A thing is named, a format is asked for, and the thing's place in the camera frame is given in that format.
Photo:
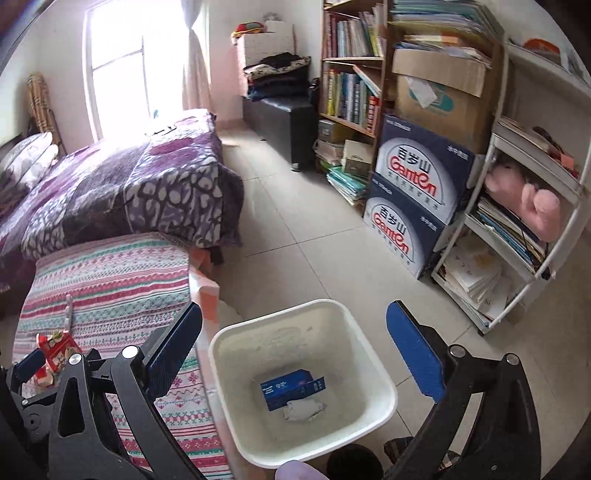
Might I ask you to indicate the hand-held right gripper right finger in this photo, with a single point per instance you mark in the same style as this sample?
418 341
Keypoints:
413 355

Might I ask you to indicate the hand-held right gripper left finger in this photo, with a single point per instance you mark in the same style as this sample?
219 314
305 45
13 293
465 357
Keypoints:
178 348

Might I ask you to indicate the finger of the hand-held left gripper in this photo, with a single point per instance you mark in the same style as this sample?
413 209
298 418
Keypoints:
27 367

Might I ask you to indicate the red snack packet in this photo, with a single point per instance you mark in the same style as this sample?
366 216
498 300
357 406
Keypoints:
57 350

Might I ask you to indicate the white plastic trash bin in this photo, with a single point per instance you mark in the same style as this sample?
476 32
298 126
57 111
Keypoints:
277 332

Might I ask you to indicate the orange white checked sheet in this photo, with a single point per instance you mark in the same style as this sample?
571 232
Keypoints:
205 290

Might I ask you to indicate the striped knitted blanket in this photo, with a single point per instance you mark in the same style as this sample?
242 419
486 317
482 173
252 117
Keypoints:
115 286

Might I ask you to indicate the stack of white papers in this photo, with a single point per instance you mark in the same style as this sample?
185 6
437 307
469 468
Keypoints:
480 277

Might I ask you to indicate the blue cardboard box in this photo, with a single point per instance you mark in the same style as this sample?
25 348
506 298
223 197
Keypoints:
286 387

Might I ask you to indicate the crumpled white tissue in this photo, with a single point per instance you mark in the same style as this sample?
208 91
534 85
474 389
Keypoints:
302 410

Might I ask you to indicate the blue water carton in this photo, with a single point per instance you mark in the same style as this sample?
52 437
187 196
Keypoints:
425 166
401 230

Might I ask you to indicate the row of thin booklets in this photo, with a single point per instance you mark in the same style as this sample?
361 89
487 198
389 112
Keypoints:
508 230

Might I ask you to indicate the lilac cloth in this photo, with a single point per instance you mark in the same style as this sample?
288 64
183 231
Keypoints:
300 471

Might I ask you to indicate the purple patterned quilt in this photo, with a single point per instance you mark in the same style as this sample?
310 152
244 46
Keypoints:
138 184

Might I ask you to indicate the stack of teal books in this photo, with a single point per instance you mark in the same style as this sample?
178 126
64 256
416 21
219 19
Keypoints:
348 184

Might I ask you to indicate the pink plush toy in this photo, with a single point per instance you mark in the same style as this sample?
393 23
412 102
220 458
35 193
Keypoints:
531 203

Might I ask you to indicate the floral white pillow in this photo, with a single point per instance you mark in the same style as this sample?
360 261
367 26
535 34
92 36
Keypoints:
27 157

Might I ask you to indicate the stack of white books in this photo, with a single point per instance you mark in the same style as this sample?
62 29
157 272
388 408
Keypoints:
328 154

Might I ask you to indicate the white shelf rack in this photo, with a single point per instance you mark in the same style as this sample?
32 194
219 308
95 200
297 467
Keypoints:
524 159

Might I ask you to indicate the black storage bench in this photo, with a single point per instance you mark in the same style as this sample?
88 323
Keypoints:
277 124

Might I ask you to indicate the stack of notebooks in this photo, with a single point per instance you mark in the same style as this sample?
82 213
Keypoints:
531 136

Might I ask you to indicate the folded rattan chair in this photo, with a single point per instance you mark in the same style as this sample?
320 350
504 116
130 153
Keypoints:
41 106

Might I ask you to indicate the brown cardboard box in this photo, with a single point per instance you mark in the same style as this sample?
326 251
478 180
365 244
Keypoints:
438 92

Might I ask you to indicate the row of colourful books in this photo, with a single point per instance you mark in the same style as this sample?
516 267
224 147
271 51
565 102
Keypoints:
351 97

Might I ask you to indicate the pink curtain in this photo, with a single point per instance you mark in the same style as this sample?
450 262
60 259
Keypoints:
196 60

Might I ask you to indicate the stack of folded clothes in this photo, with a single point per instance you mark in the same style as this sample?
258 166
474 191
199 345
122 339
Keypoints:
277 76

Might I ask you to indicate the window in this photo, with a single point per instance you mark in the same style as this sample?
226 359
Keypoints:
124 55

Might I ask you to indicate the wooden bookshelf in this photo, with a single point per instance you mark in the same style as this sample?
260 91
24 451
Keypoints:
353 61

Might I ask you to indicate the white storage box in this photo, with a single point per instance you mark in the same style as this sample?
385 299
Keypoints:
268 46

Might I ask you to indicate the row of tall books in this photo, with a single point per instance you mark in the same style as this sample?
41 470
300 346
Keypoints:
353 34

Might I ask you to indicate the colourful plush toy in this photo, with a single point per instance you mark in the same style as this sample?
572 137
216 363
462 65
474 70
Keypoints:
249 27

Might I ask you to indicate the pile of paper folders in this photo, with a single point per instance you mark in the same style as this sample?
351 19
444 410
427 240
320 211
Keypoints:
443 21

